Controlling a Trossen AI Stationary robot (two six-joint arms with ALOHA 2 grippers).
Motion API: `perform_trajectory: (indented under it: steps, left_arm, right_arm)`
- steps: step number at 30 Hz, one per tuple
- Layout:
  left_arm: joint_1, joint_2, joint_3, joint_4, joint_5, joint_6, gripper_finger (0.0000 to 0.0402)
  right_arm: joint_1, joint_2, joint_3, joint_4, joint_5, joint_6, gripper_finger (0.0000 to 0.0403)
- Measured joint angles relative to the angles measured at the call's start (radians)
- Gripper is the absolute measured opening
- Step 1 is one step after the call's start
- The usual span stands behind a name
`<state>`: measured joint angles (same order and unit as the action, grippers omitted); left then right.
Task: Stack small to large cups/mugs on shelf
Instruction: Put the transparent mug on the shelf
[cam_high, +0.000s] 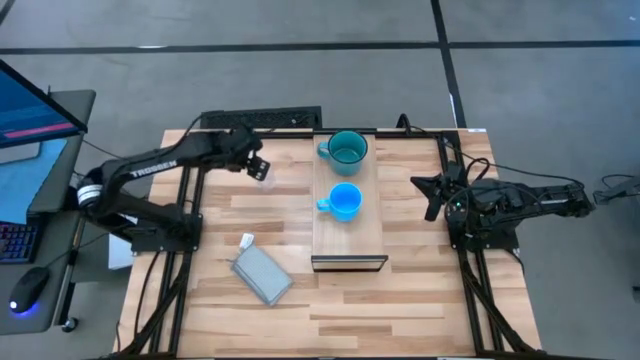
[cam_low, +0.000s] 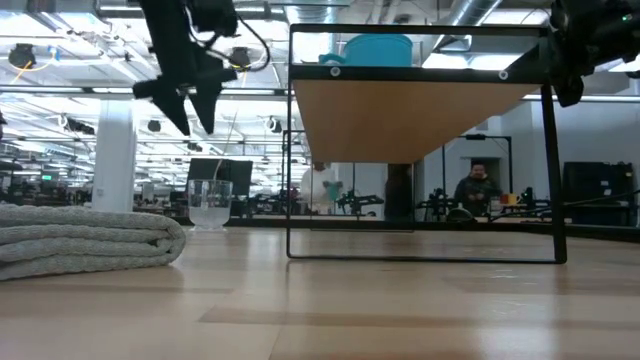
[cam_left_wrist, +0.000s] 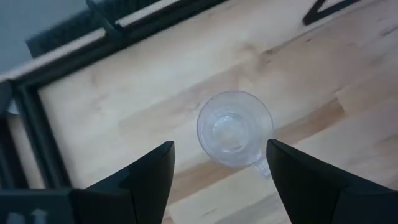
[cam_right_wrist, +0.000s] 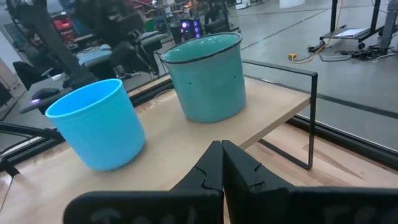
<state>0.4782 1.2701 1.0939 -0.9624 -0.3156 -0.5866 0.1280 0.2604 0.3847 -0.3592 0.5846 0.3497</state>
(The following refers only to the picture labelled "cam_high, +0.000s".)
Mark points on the small blue mug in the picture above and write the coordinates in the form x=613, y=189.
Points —
x=345, y=200

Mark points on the black computer mouse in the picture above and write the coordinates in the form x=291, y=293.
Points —
x=27, y=289

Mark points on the clear plastic cup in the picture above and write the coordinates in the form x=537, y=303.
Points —
x=269, y=186

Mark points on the white box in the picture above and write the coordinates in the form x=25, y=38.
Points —
x=120, y=255

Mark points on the black caster wheel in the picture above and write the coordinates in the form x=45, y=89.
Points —
x=70, y=325

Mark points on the black perforated panel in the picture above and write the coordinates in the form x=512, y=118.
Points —
x=270, y=119

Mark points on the grey mesh pouch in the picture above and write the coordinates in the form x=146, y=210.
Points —
x=262, y=274

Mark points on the large teal mug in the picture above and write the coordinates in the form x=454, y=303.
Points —
x=347, y=150

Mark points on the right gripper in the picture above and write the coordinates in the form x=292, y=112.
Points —
x=455, y=187

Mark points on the wooden shelf board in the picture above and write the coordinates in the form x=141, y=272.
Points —
x=347, y=237

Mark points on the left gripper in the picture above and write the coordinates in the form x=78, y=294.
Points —
x=240, y=147

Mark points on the black metal table frame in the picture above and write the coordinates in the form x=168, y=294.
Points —
x=290, y=135

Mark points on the computer monitor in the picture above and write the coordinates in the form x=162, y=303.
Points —
x=30, y=112

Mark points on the white paper tag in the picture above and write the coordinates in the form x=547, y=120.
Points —
x=246, y=241

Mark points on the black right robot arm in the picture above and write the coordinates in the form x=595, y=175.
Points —
x=525, y=197

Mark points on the grey computer desk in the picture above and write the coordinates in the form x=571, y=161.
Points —
x=60, y=180

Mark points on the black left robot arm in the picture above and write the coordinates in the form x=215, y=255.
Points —
x=150, y=167

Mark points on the backlit black keyboard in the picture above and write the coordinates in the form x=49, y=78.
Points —
x=17, y=242

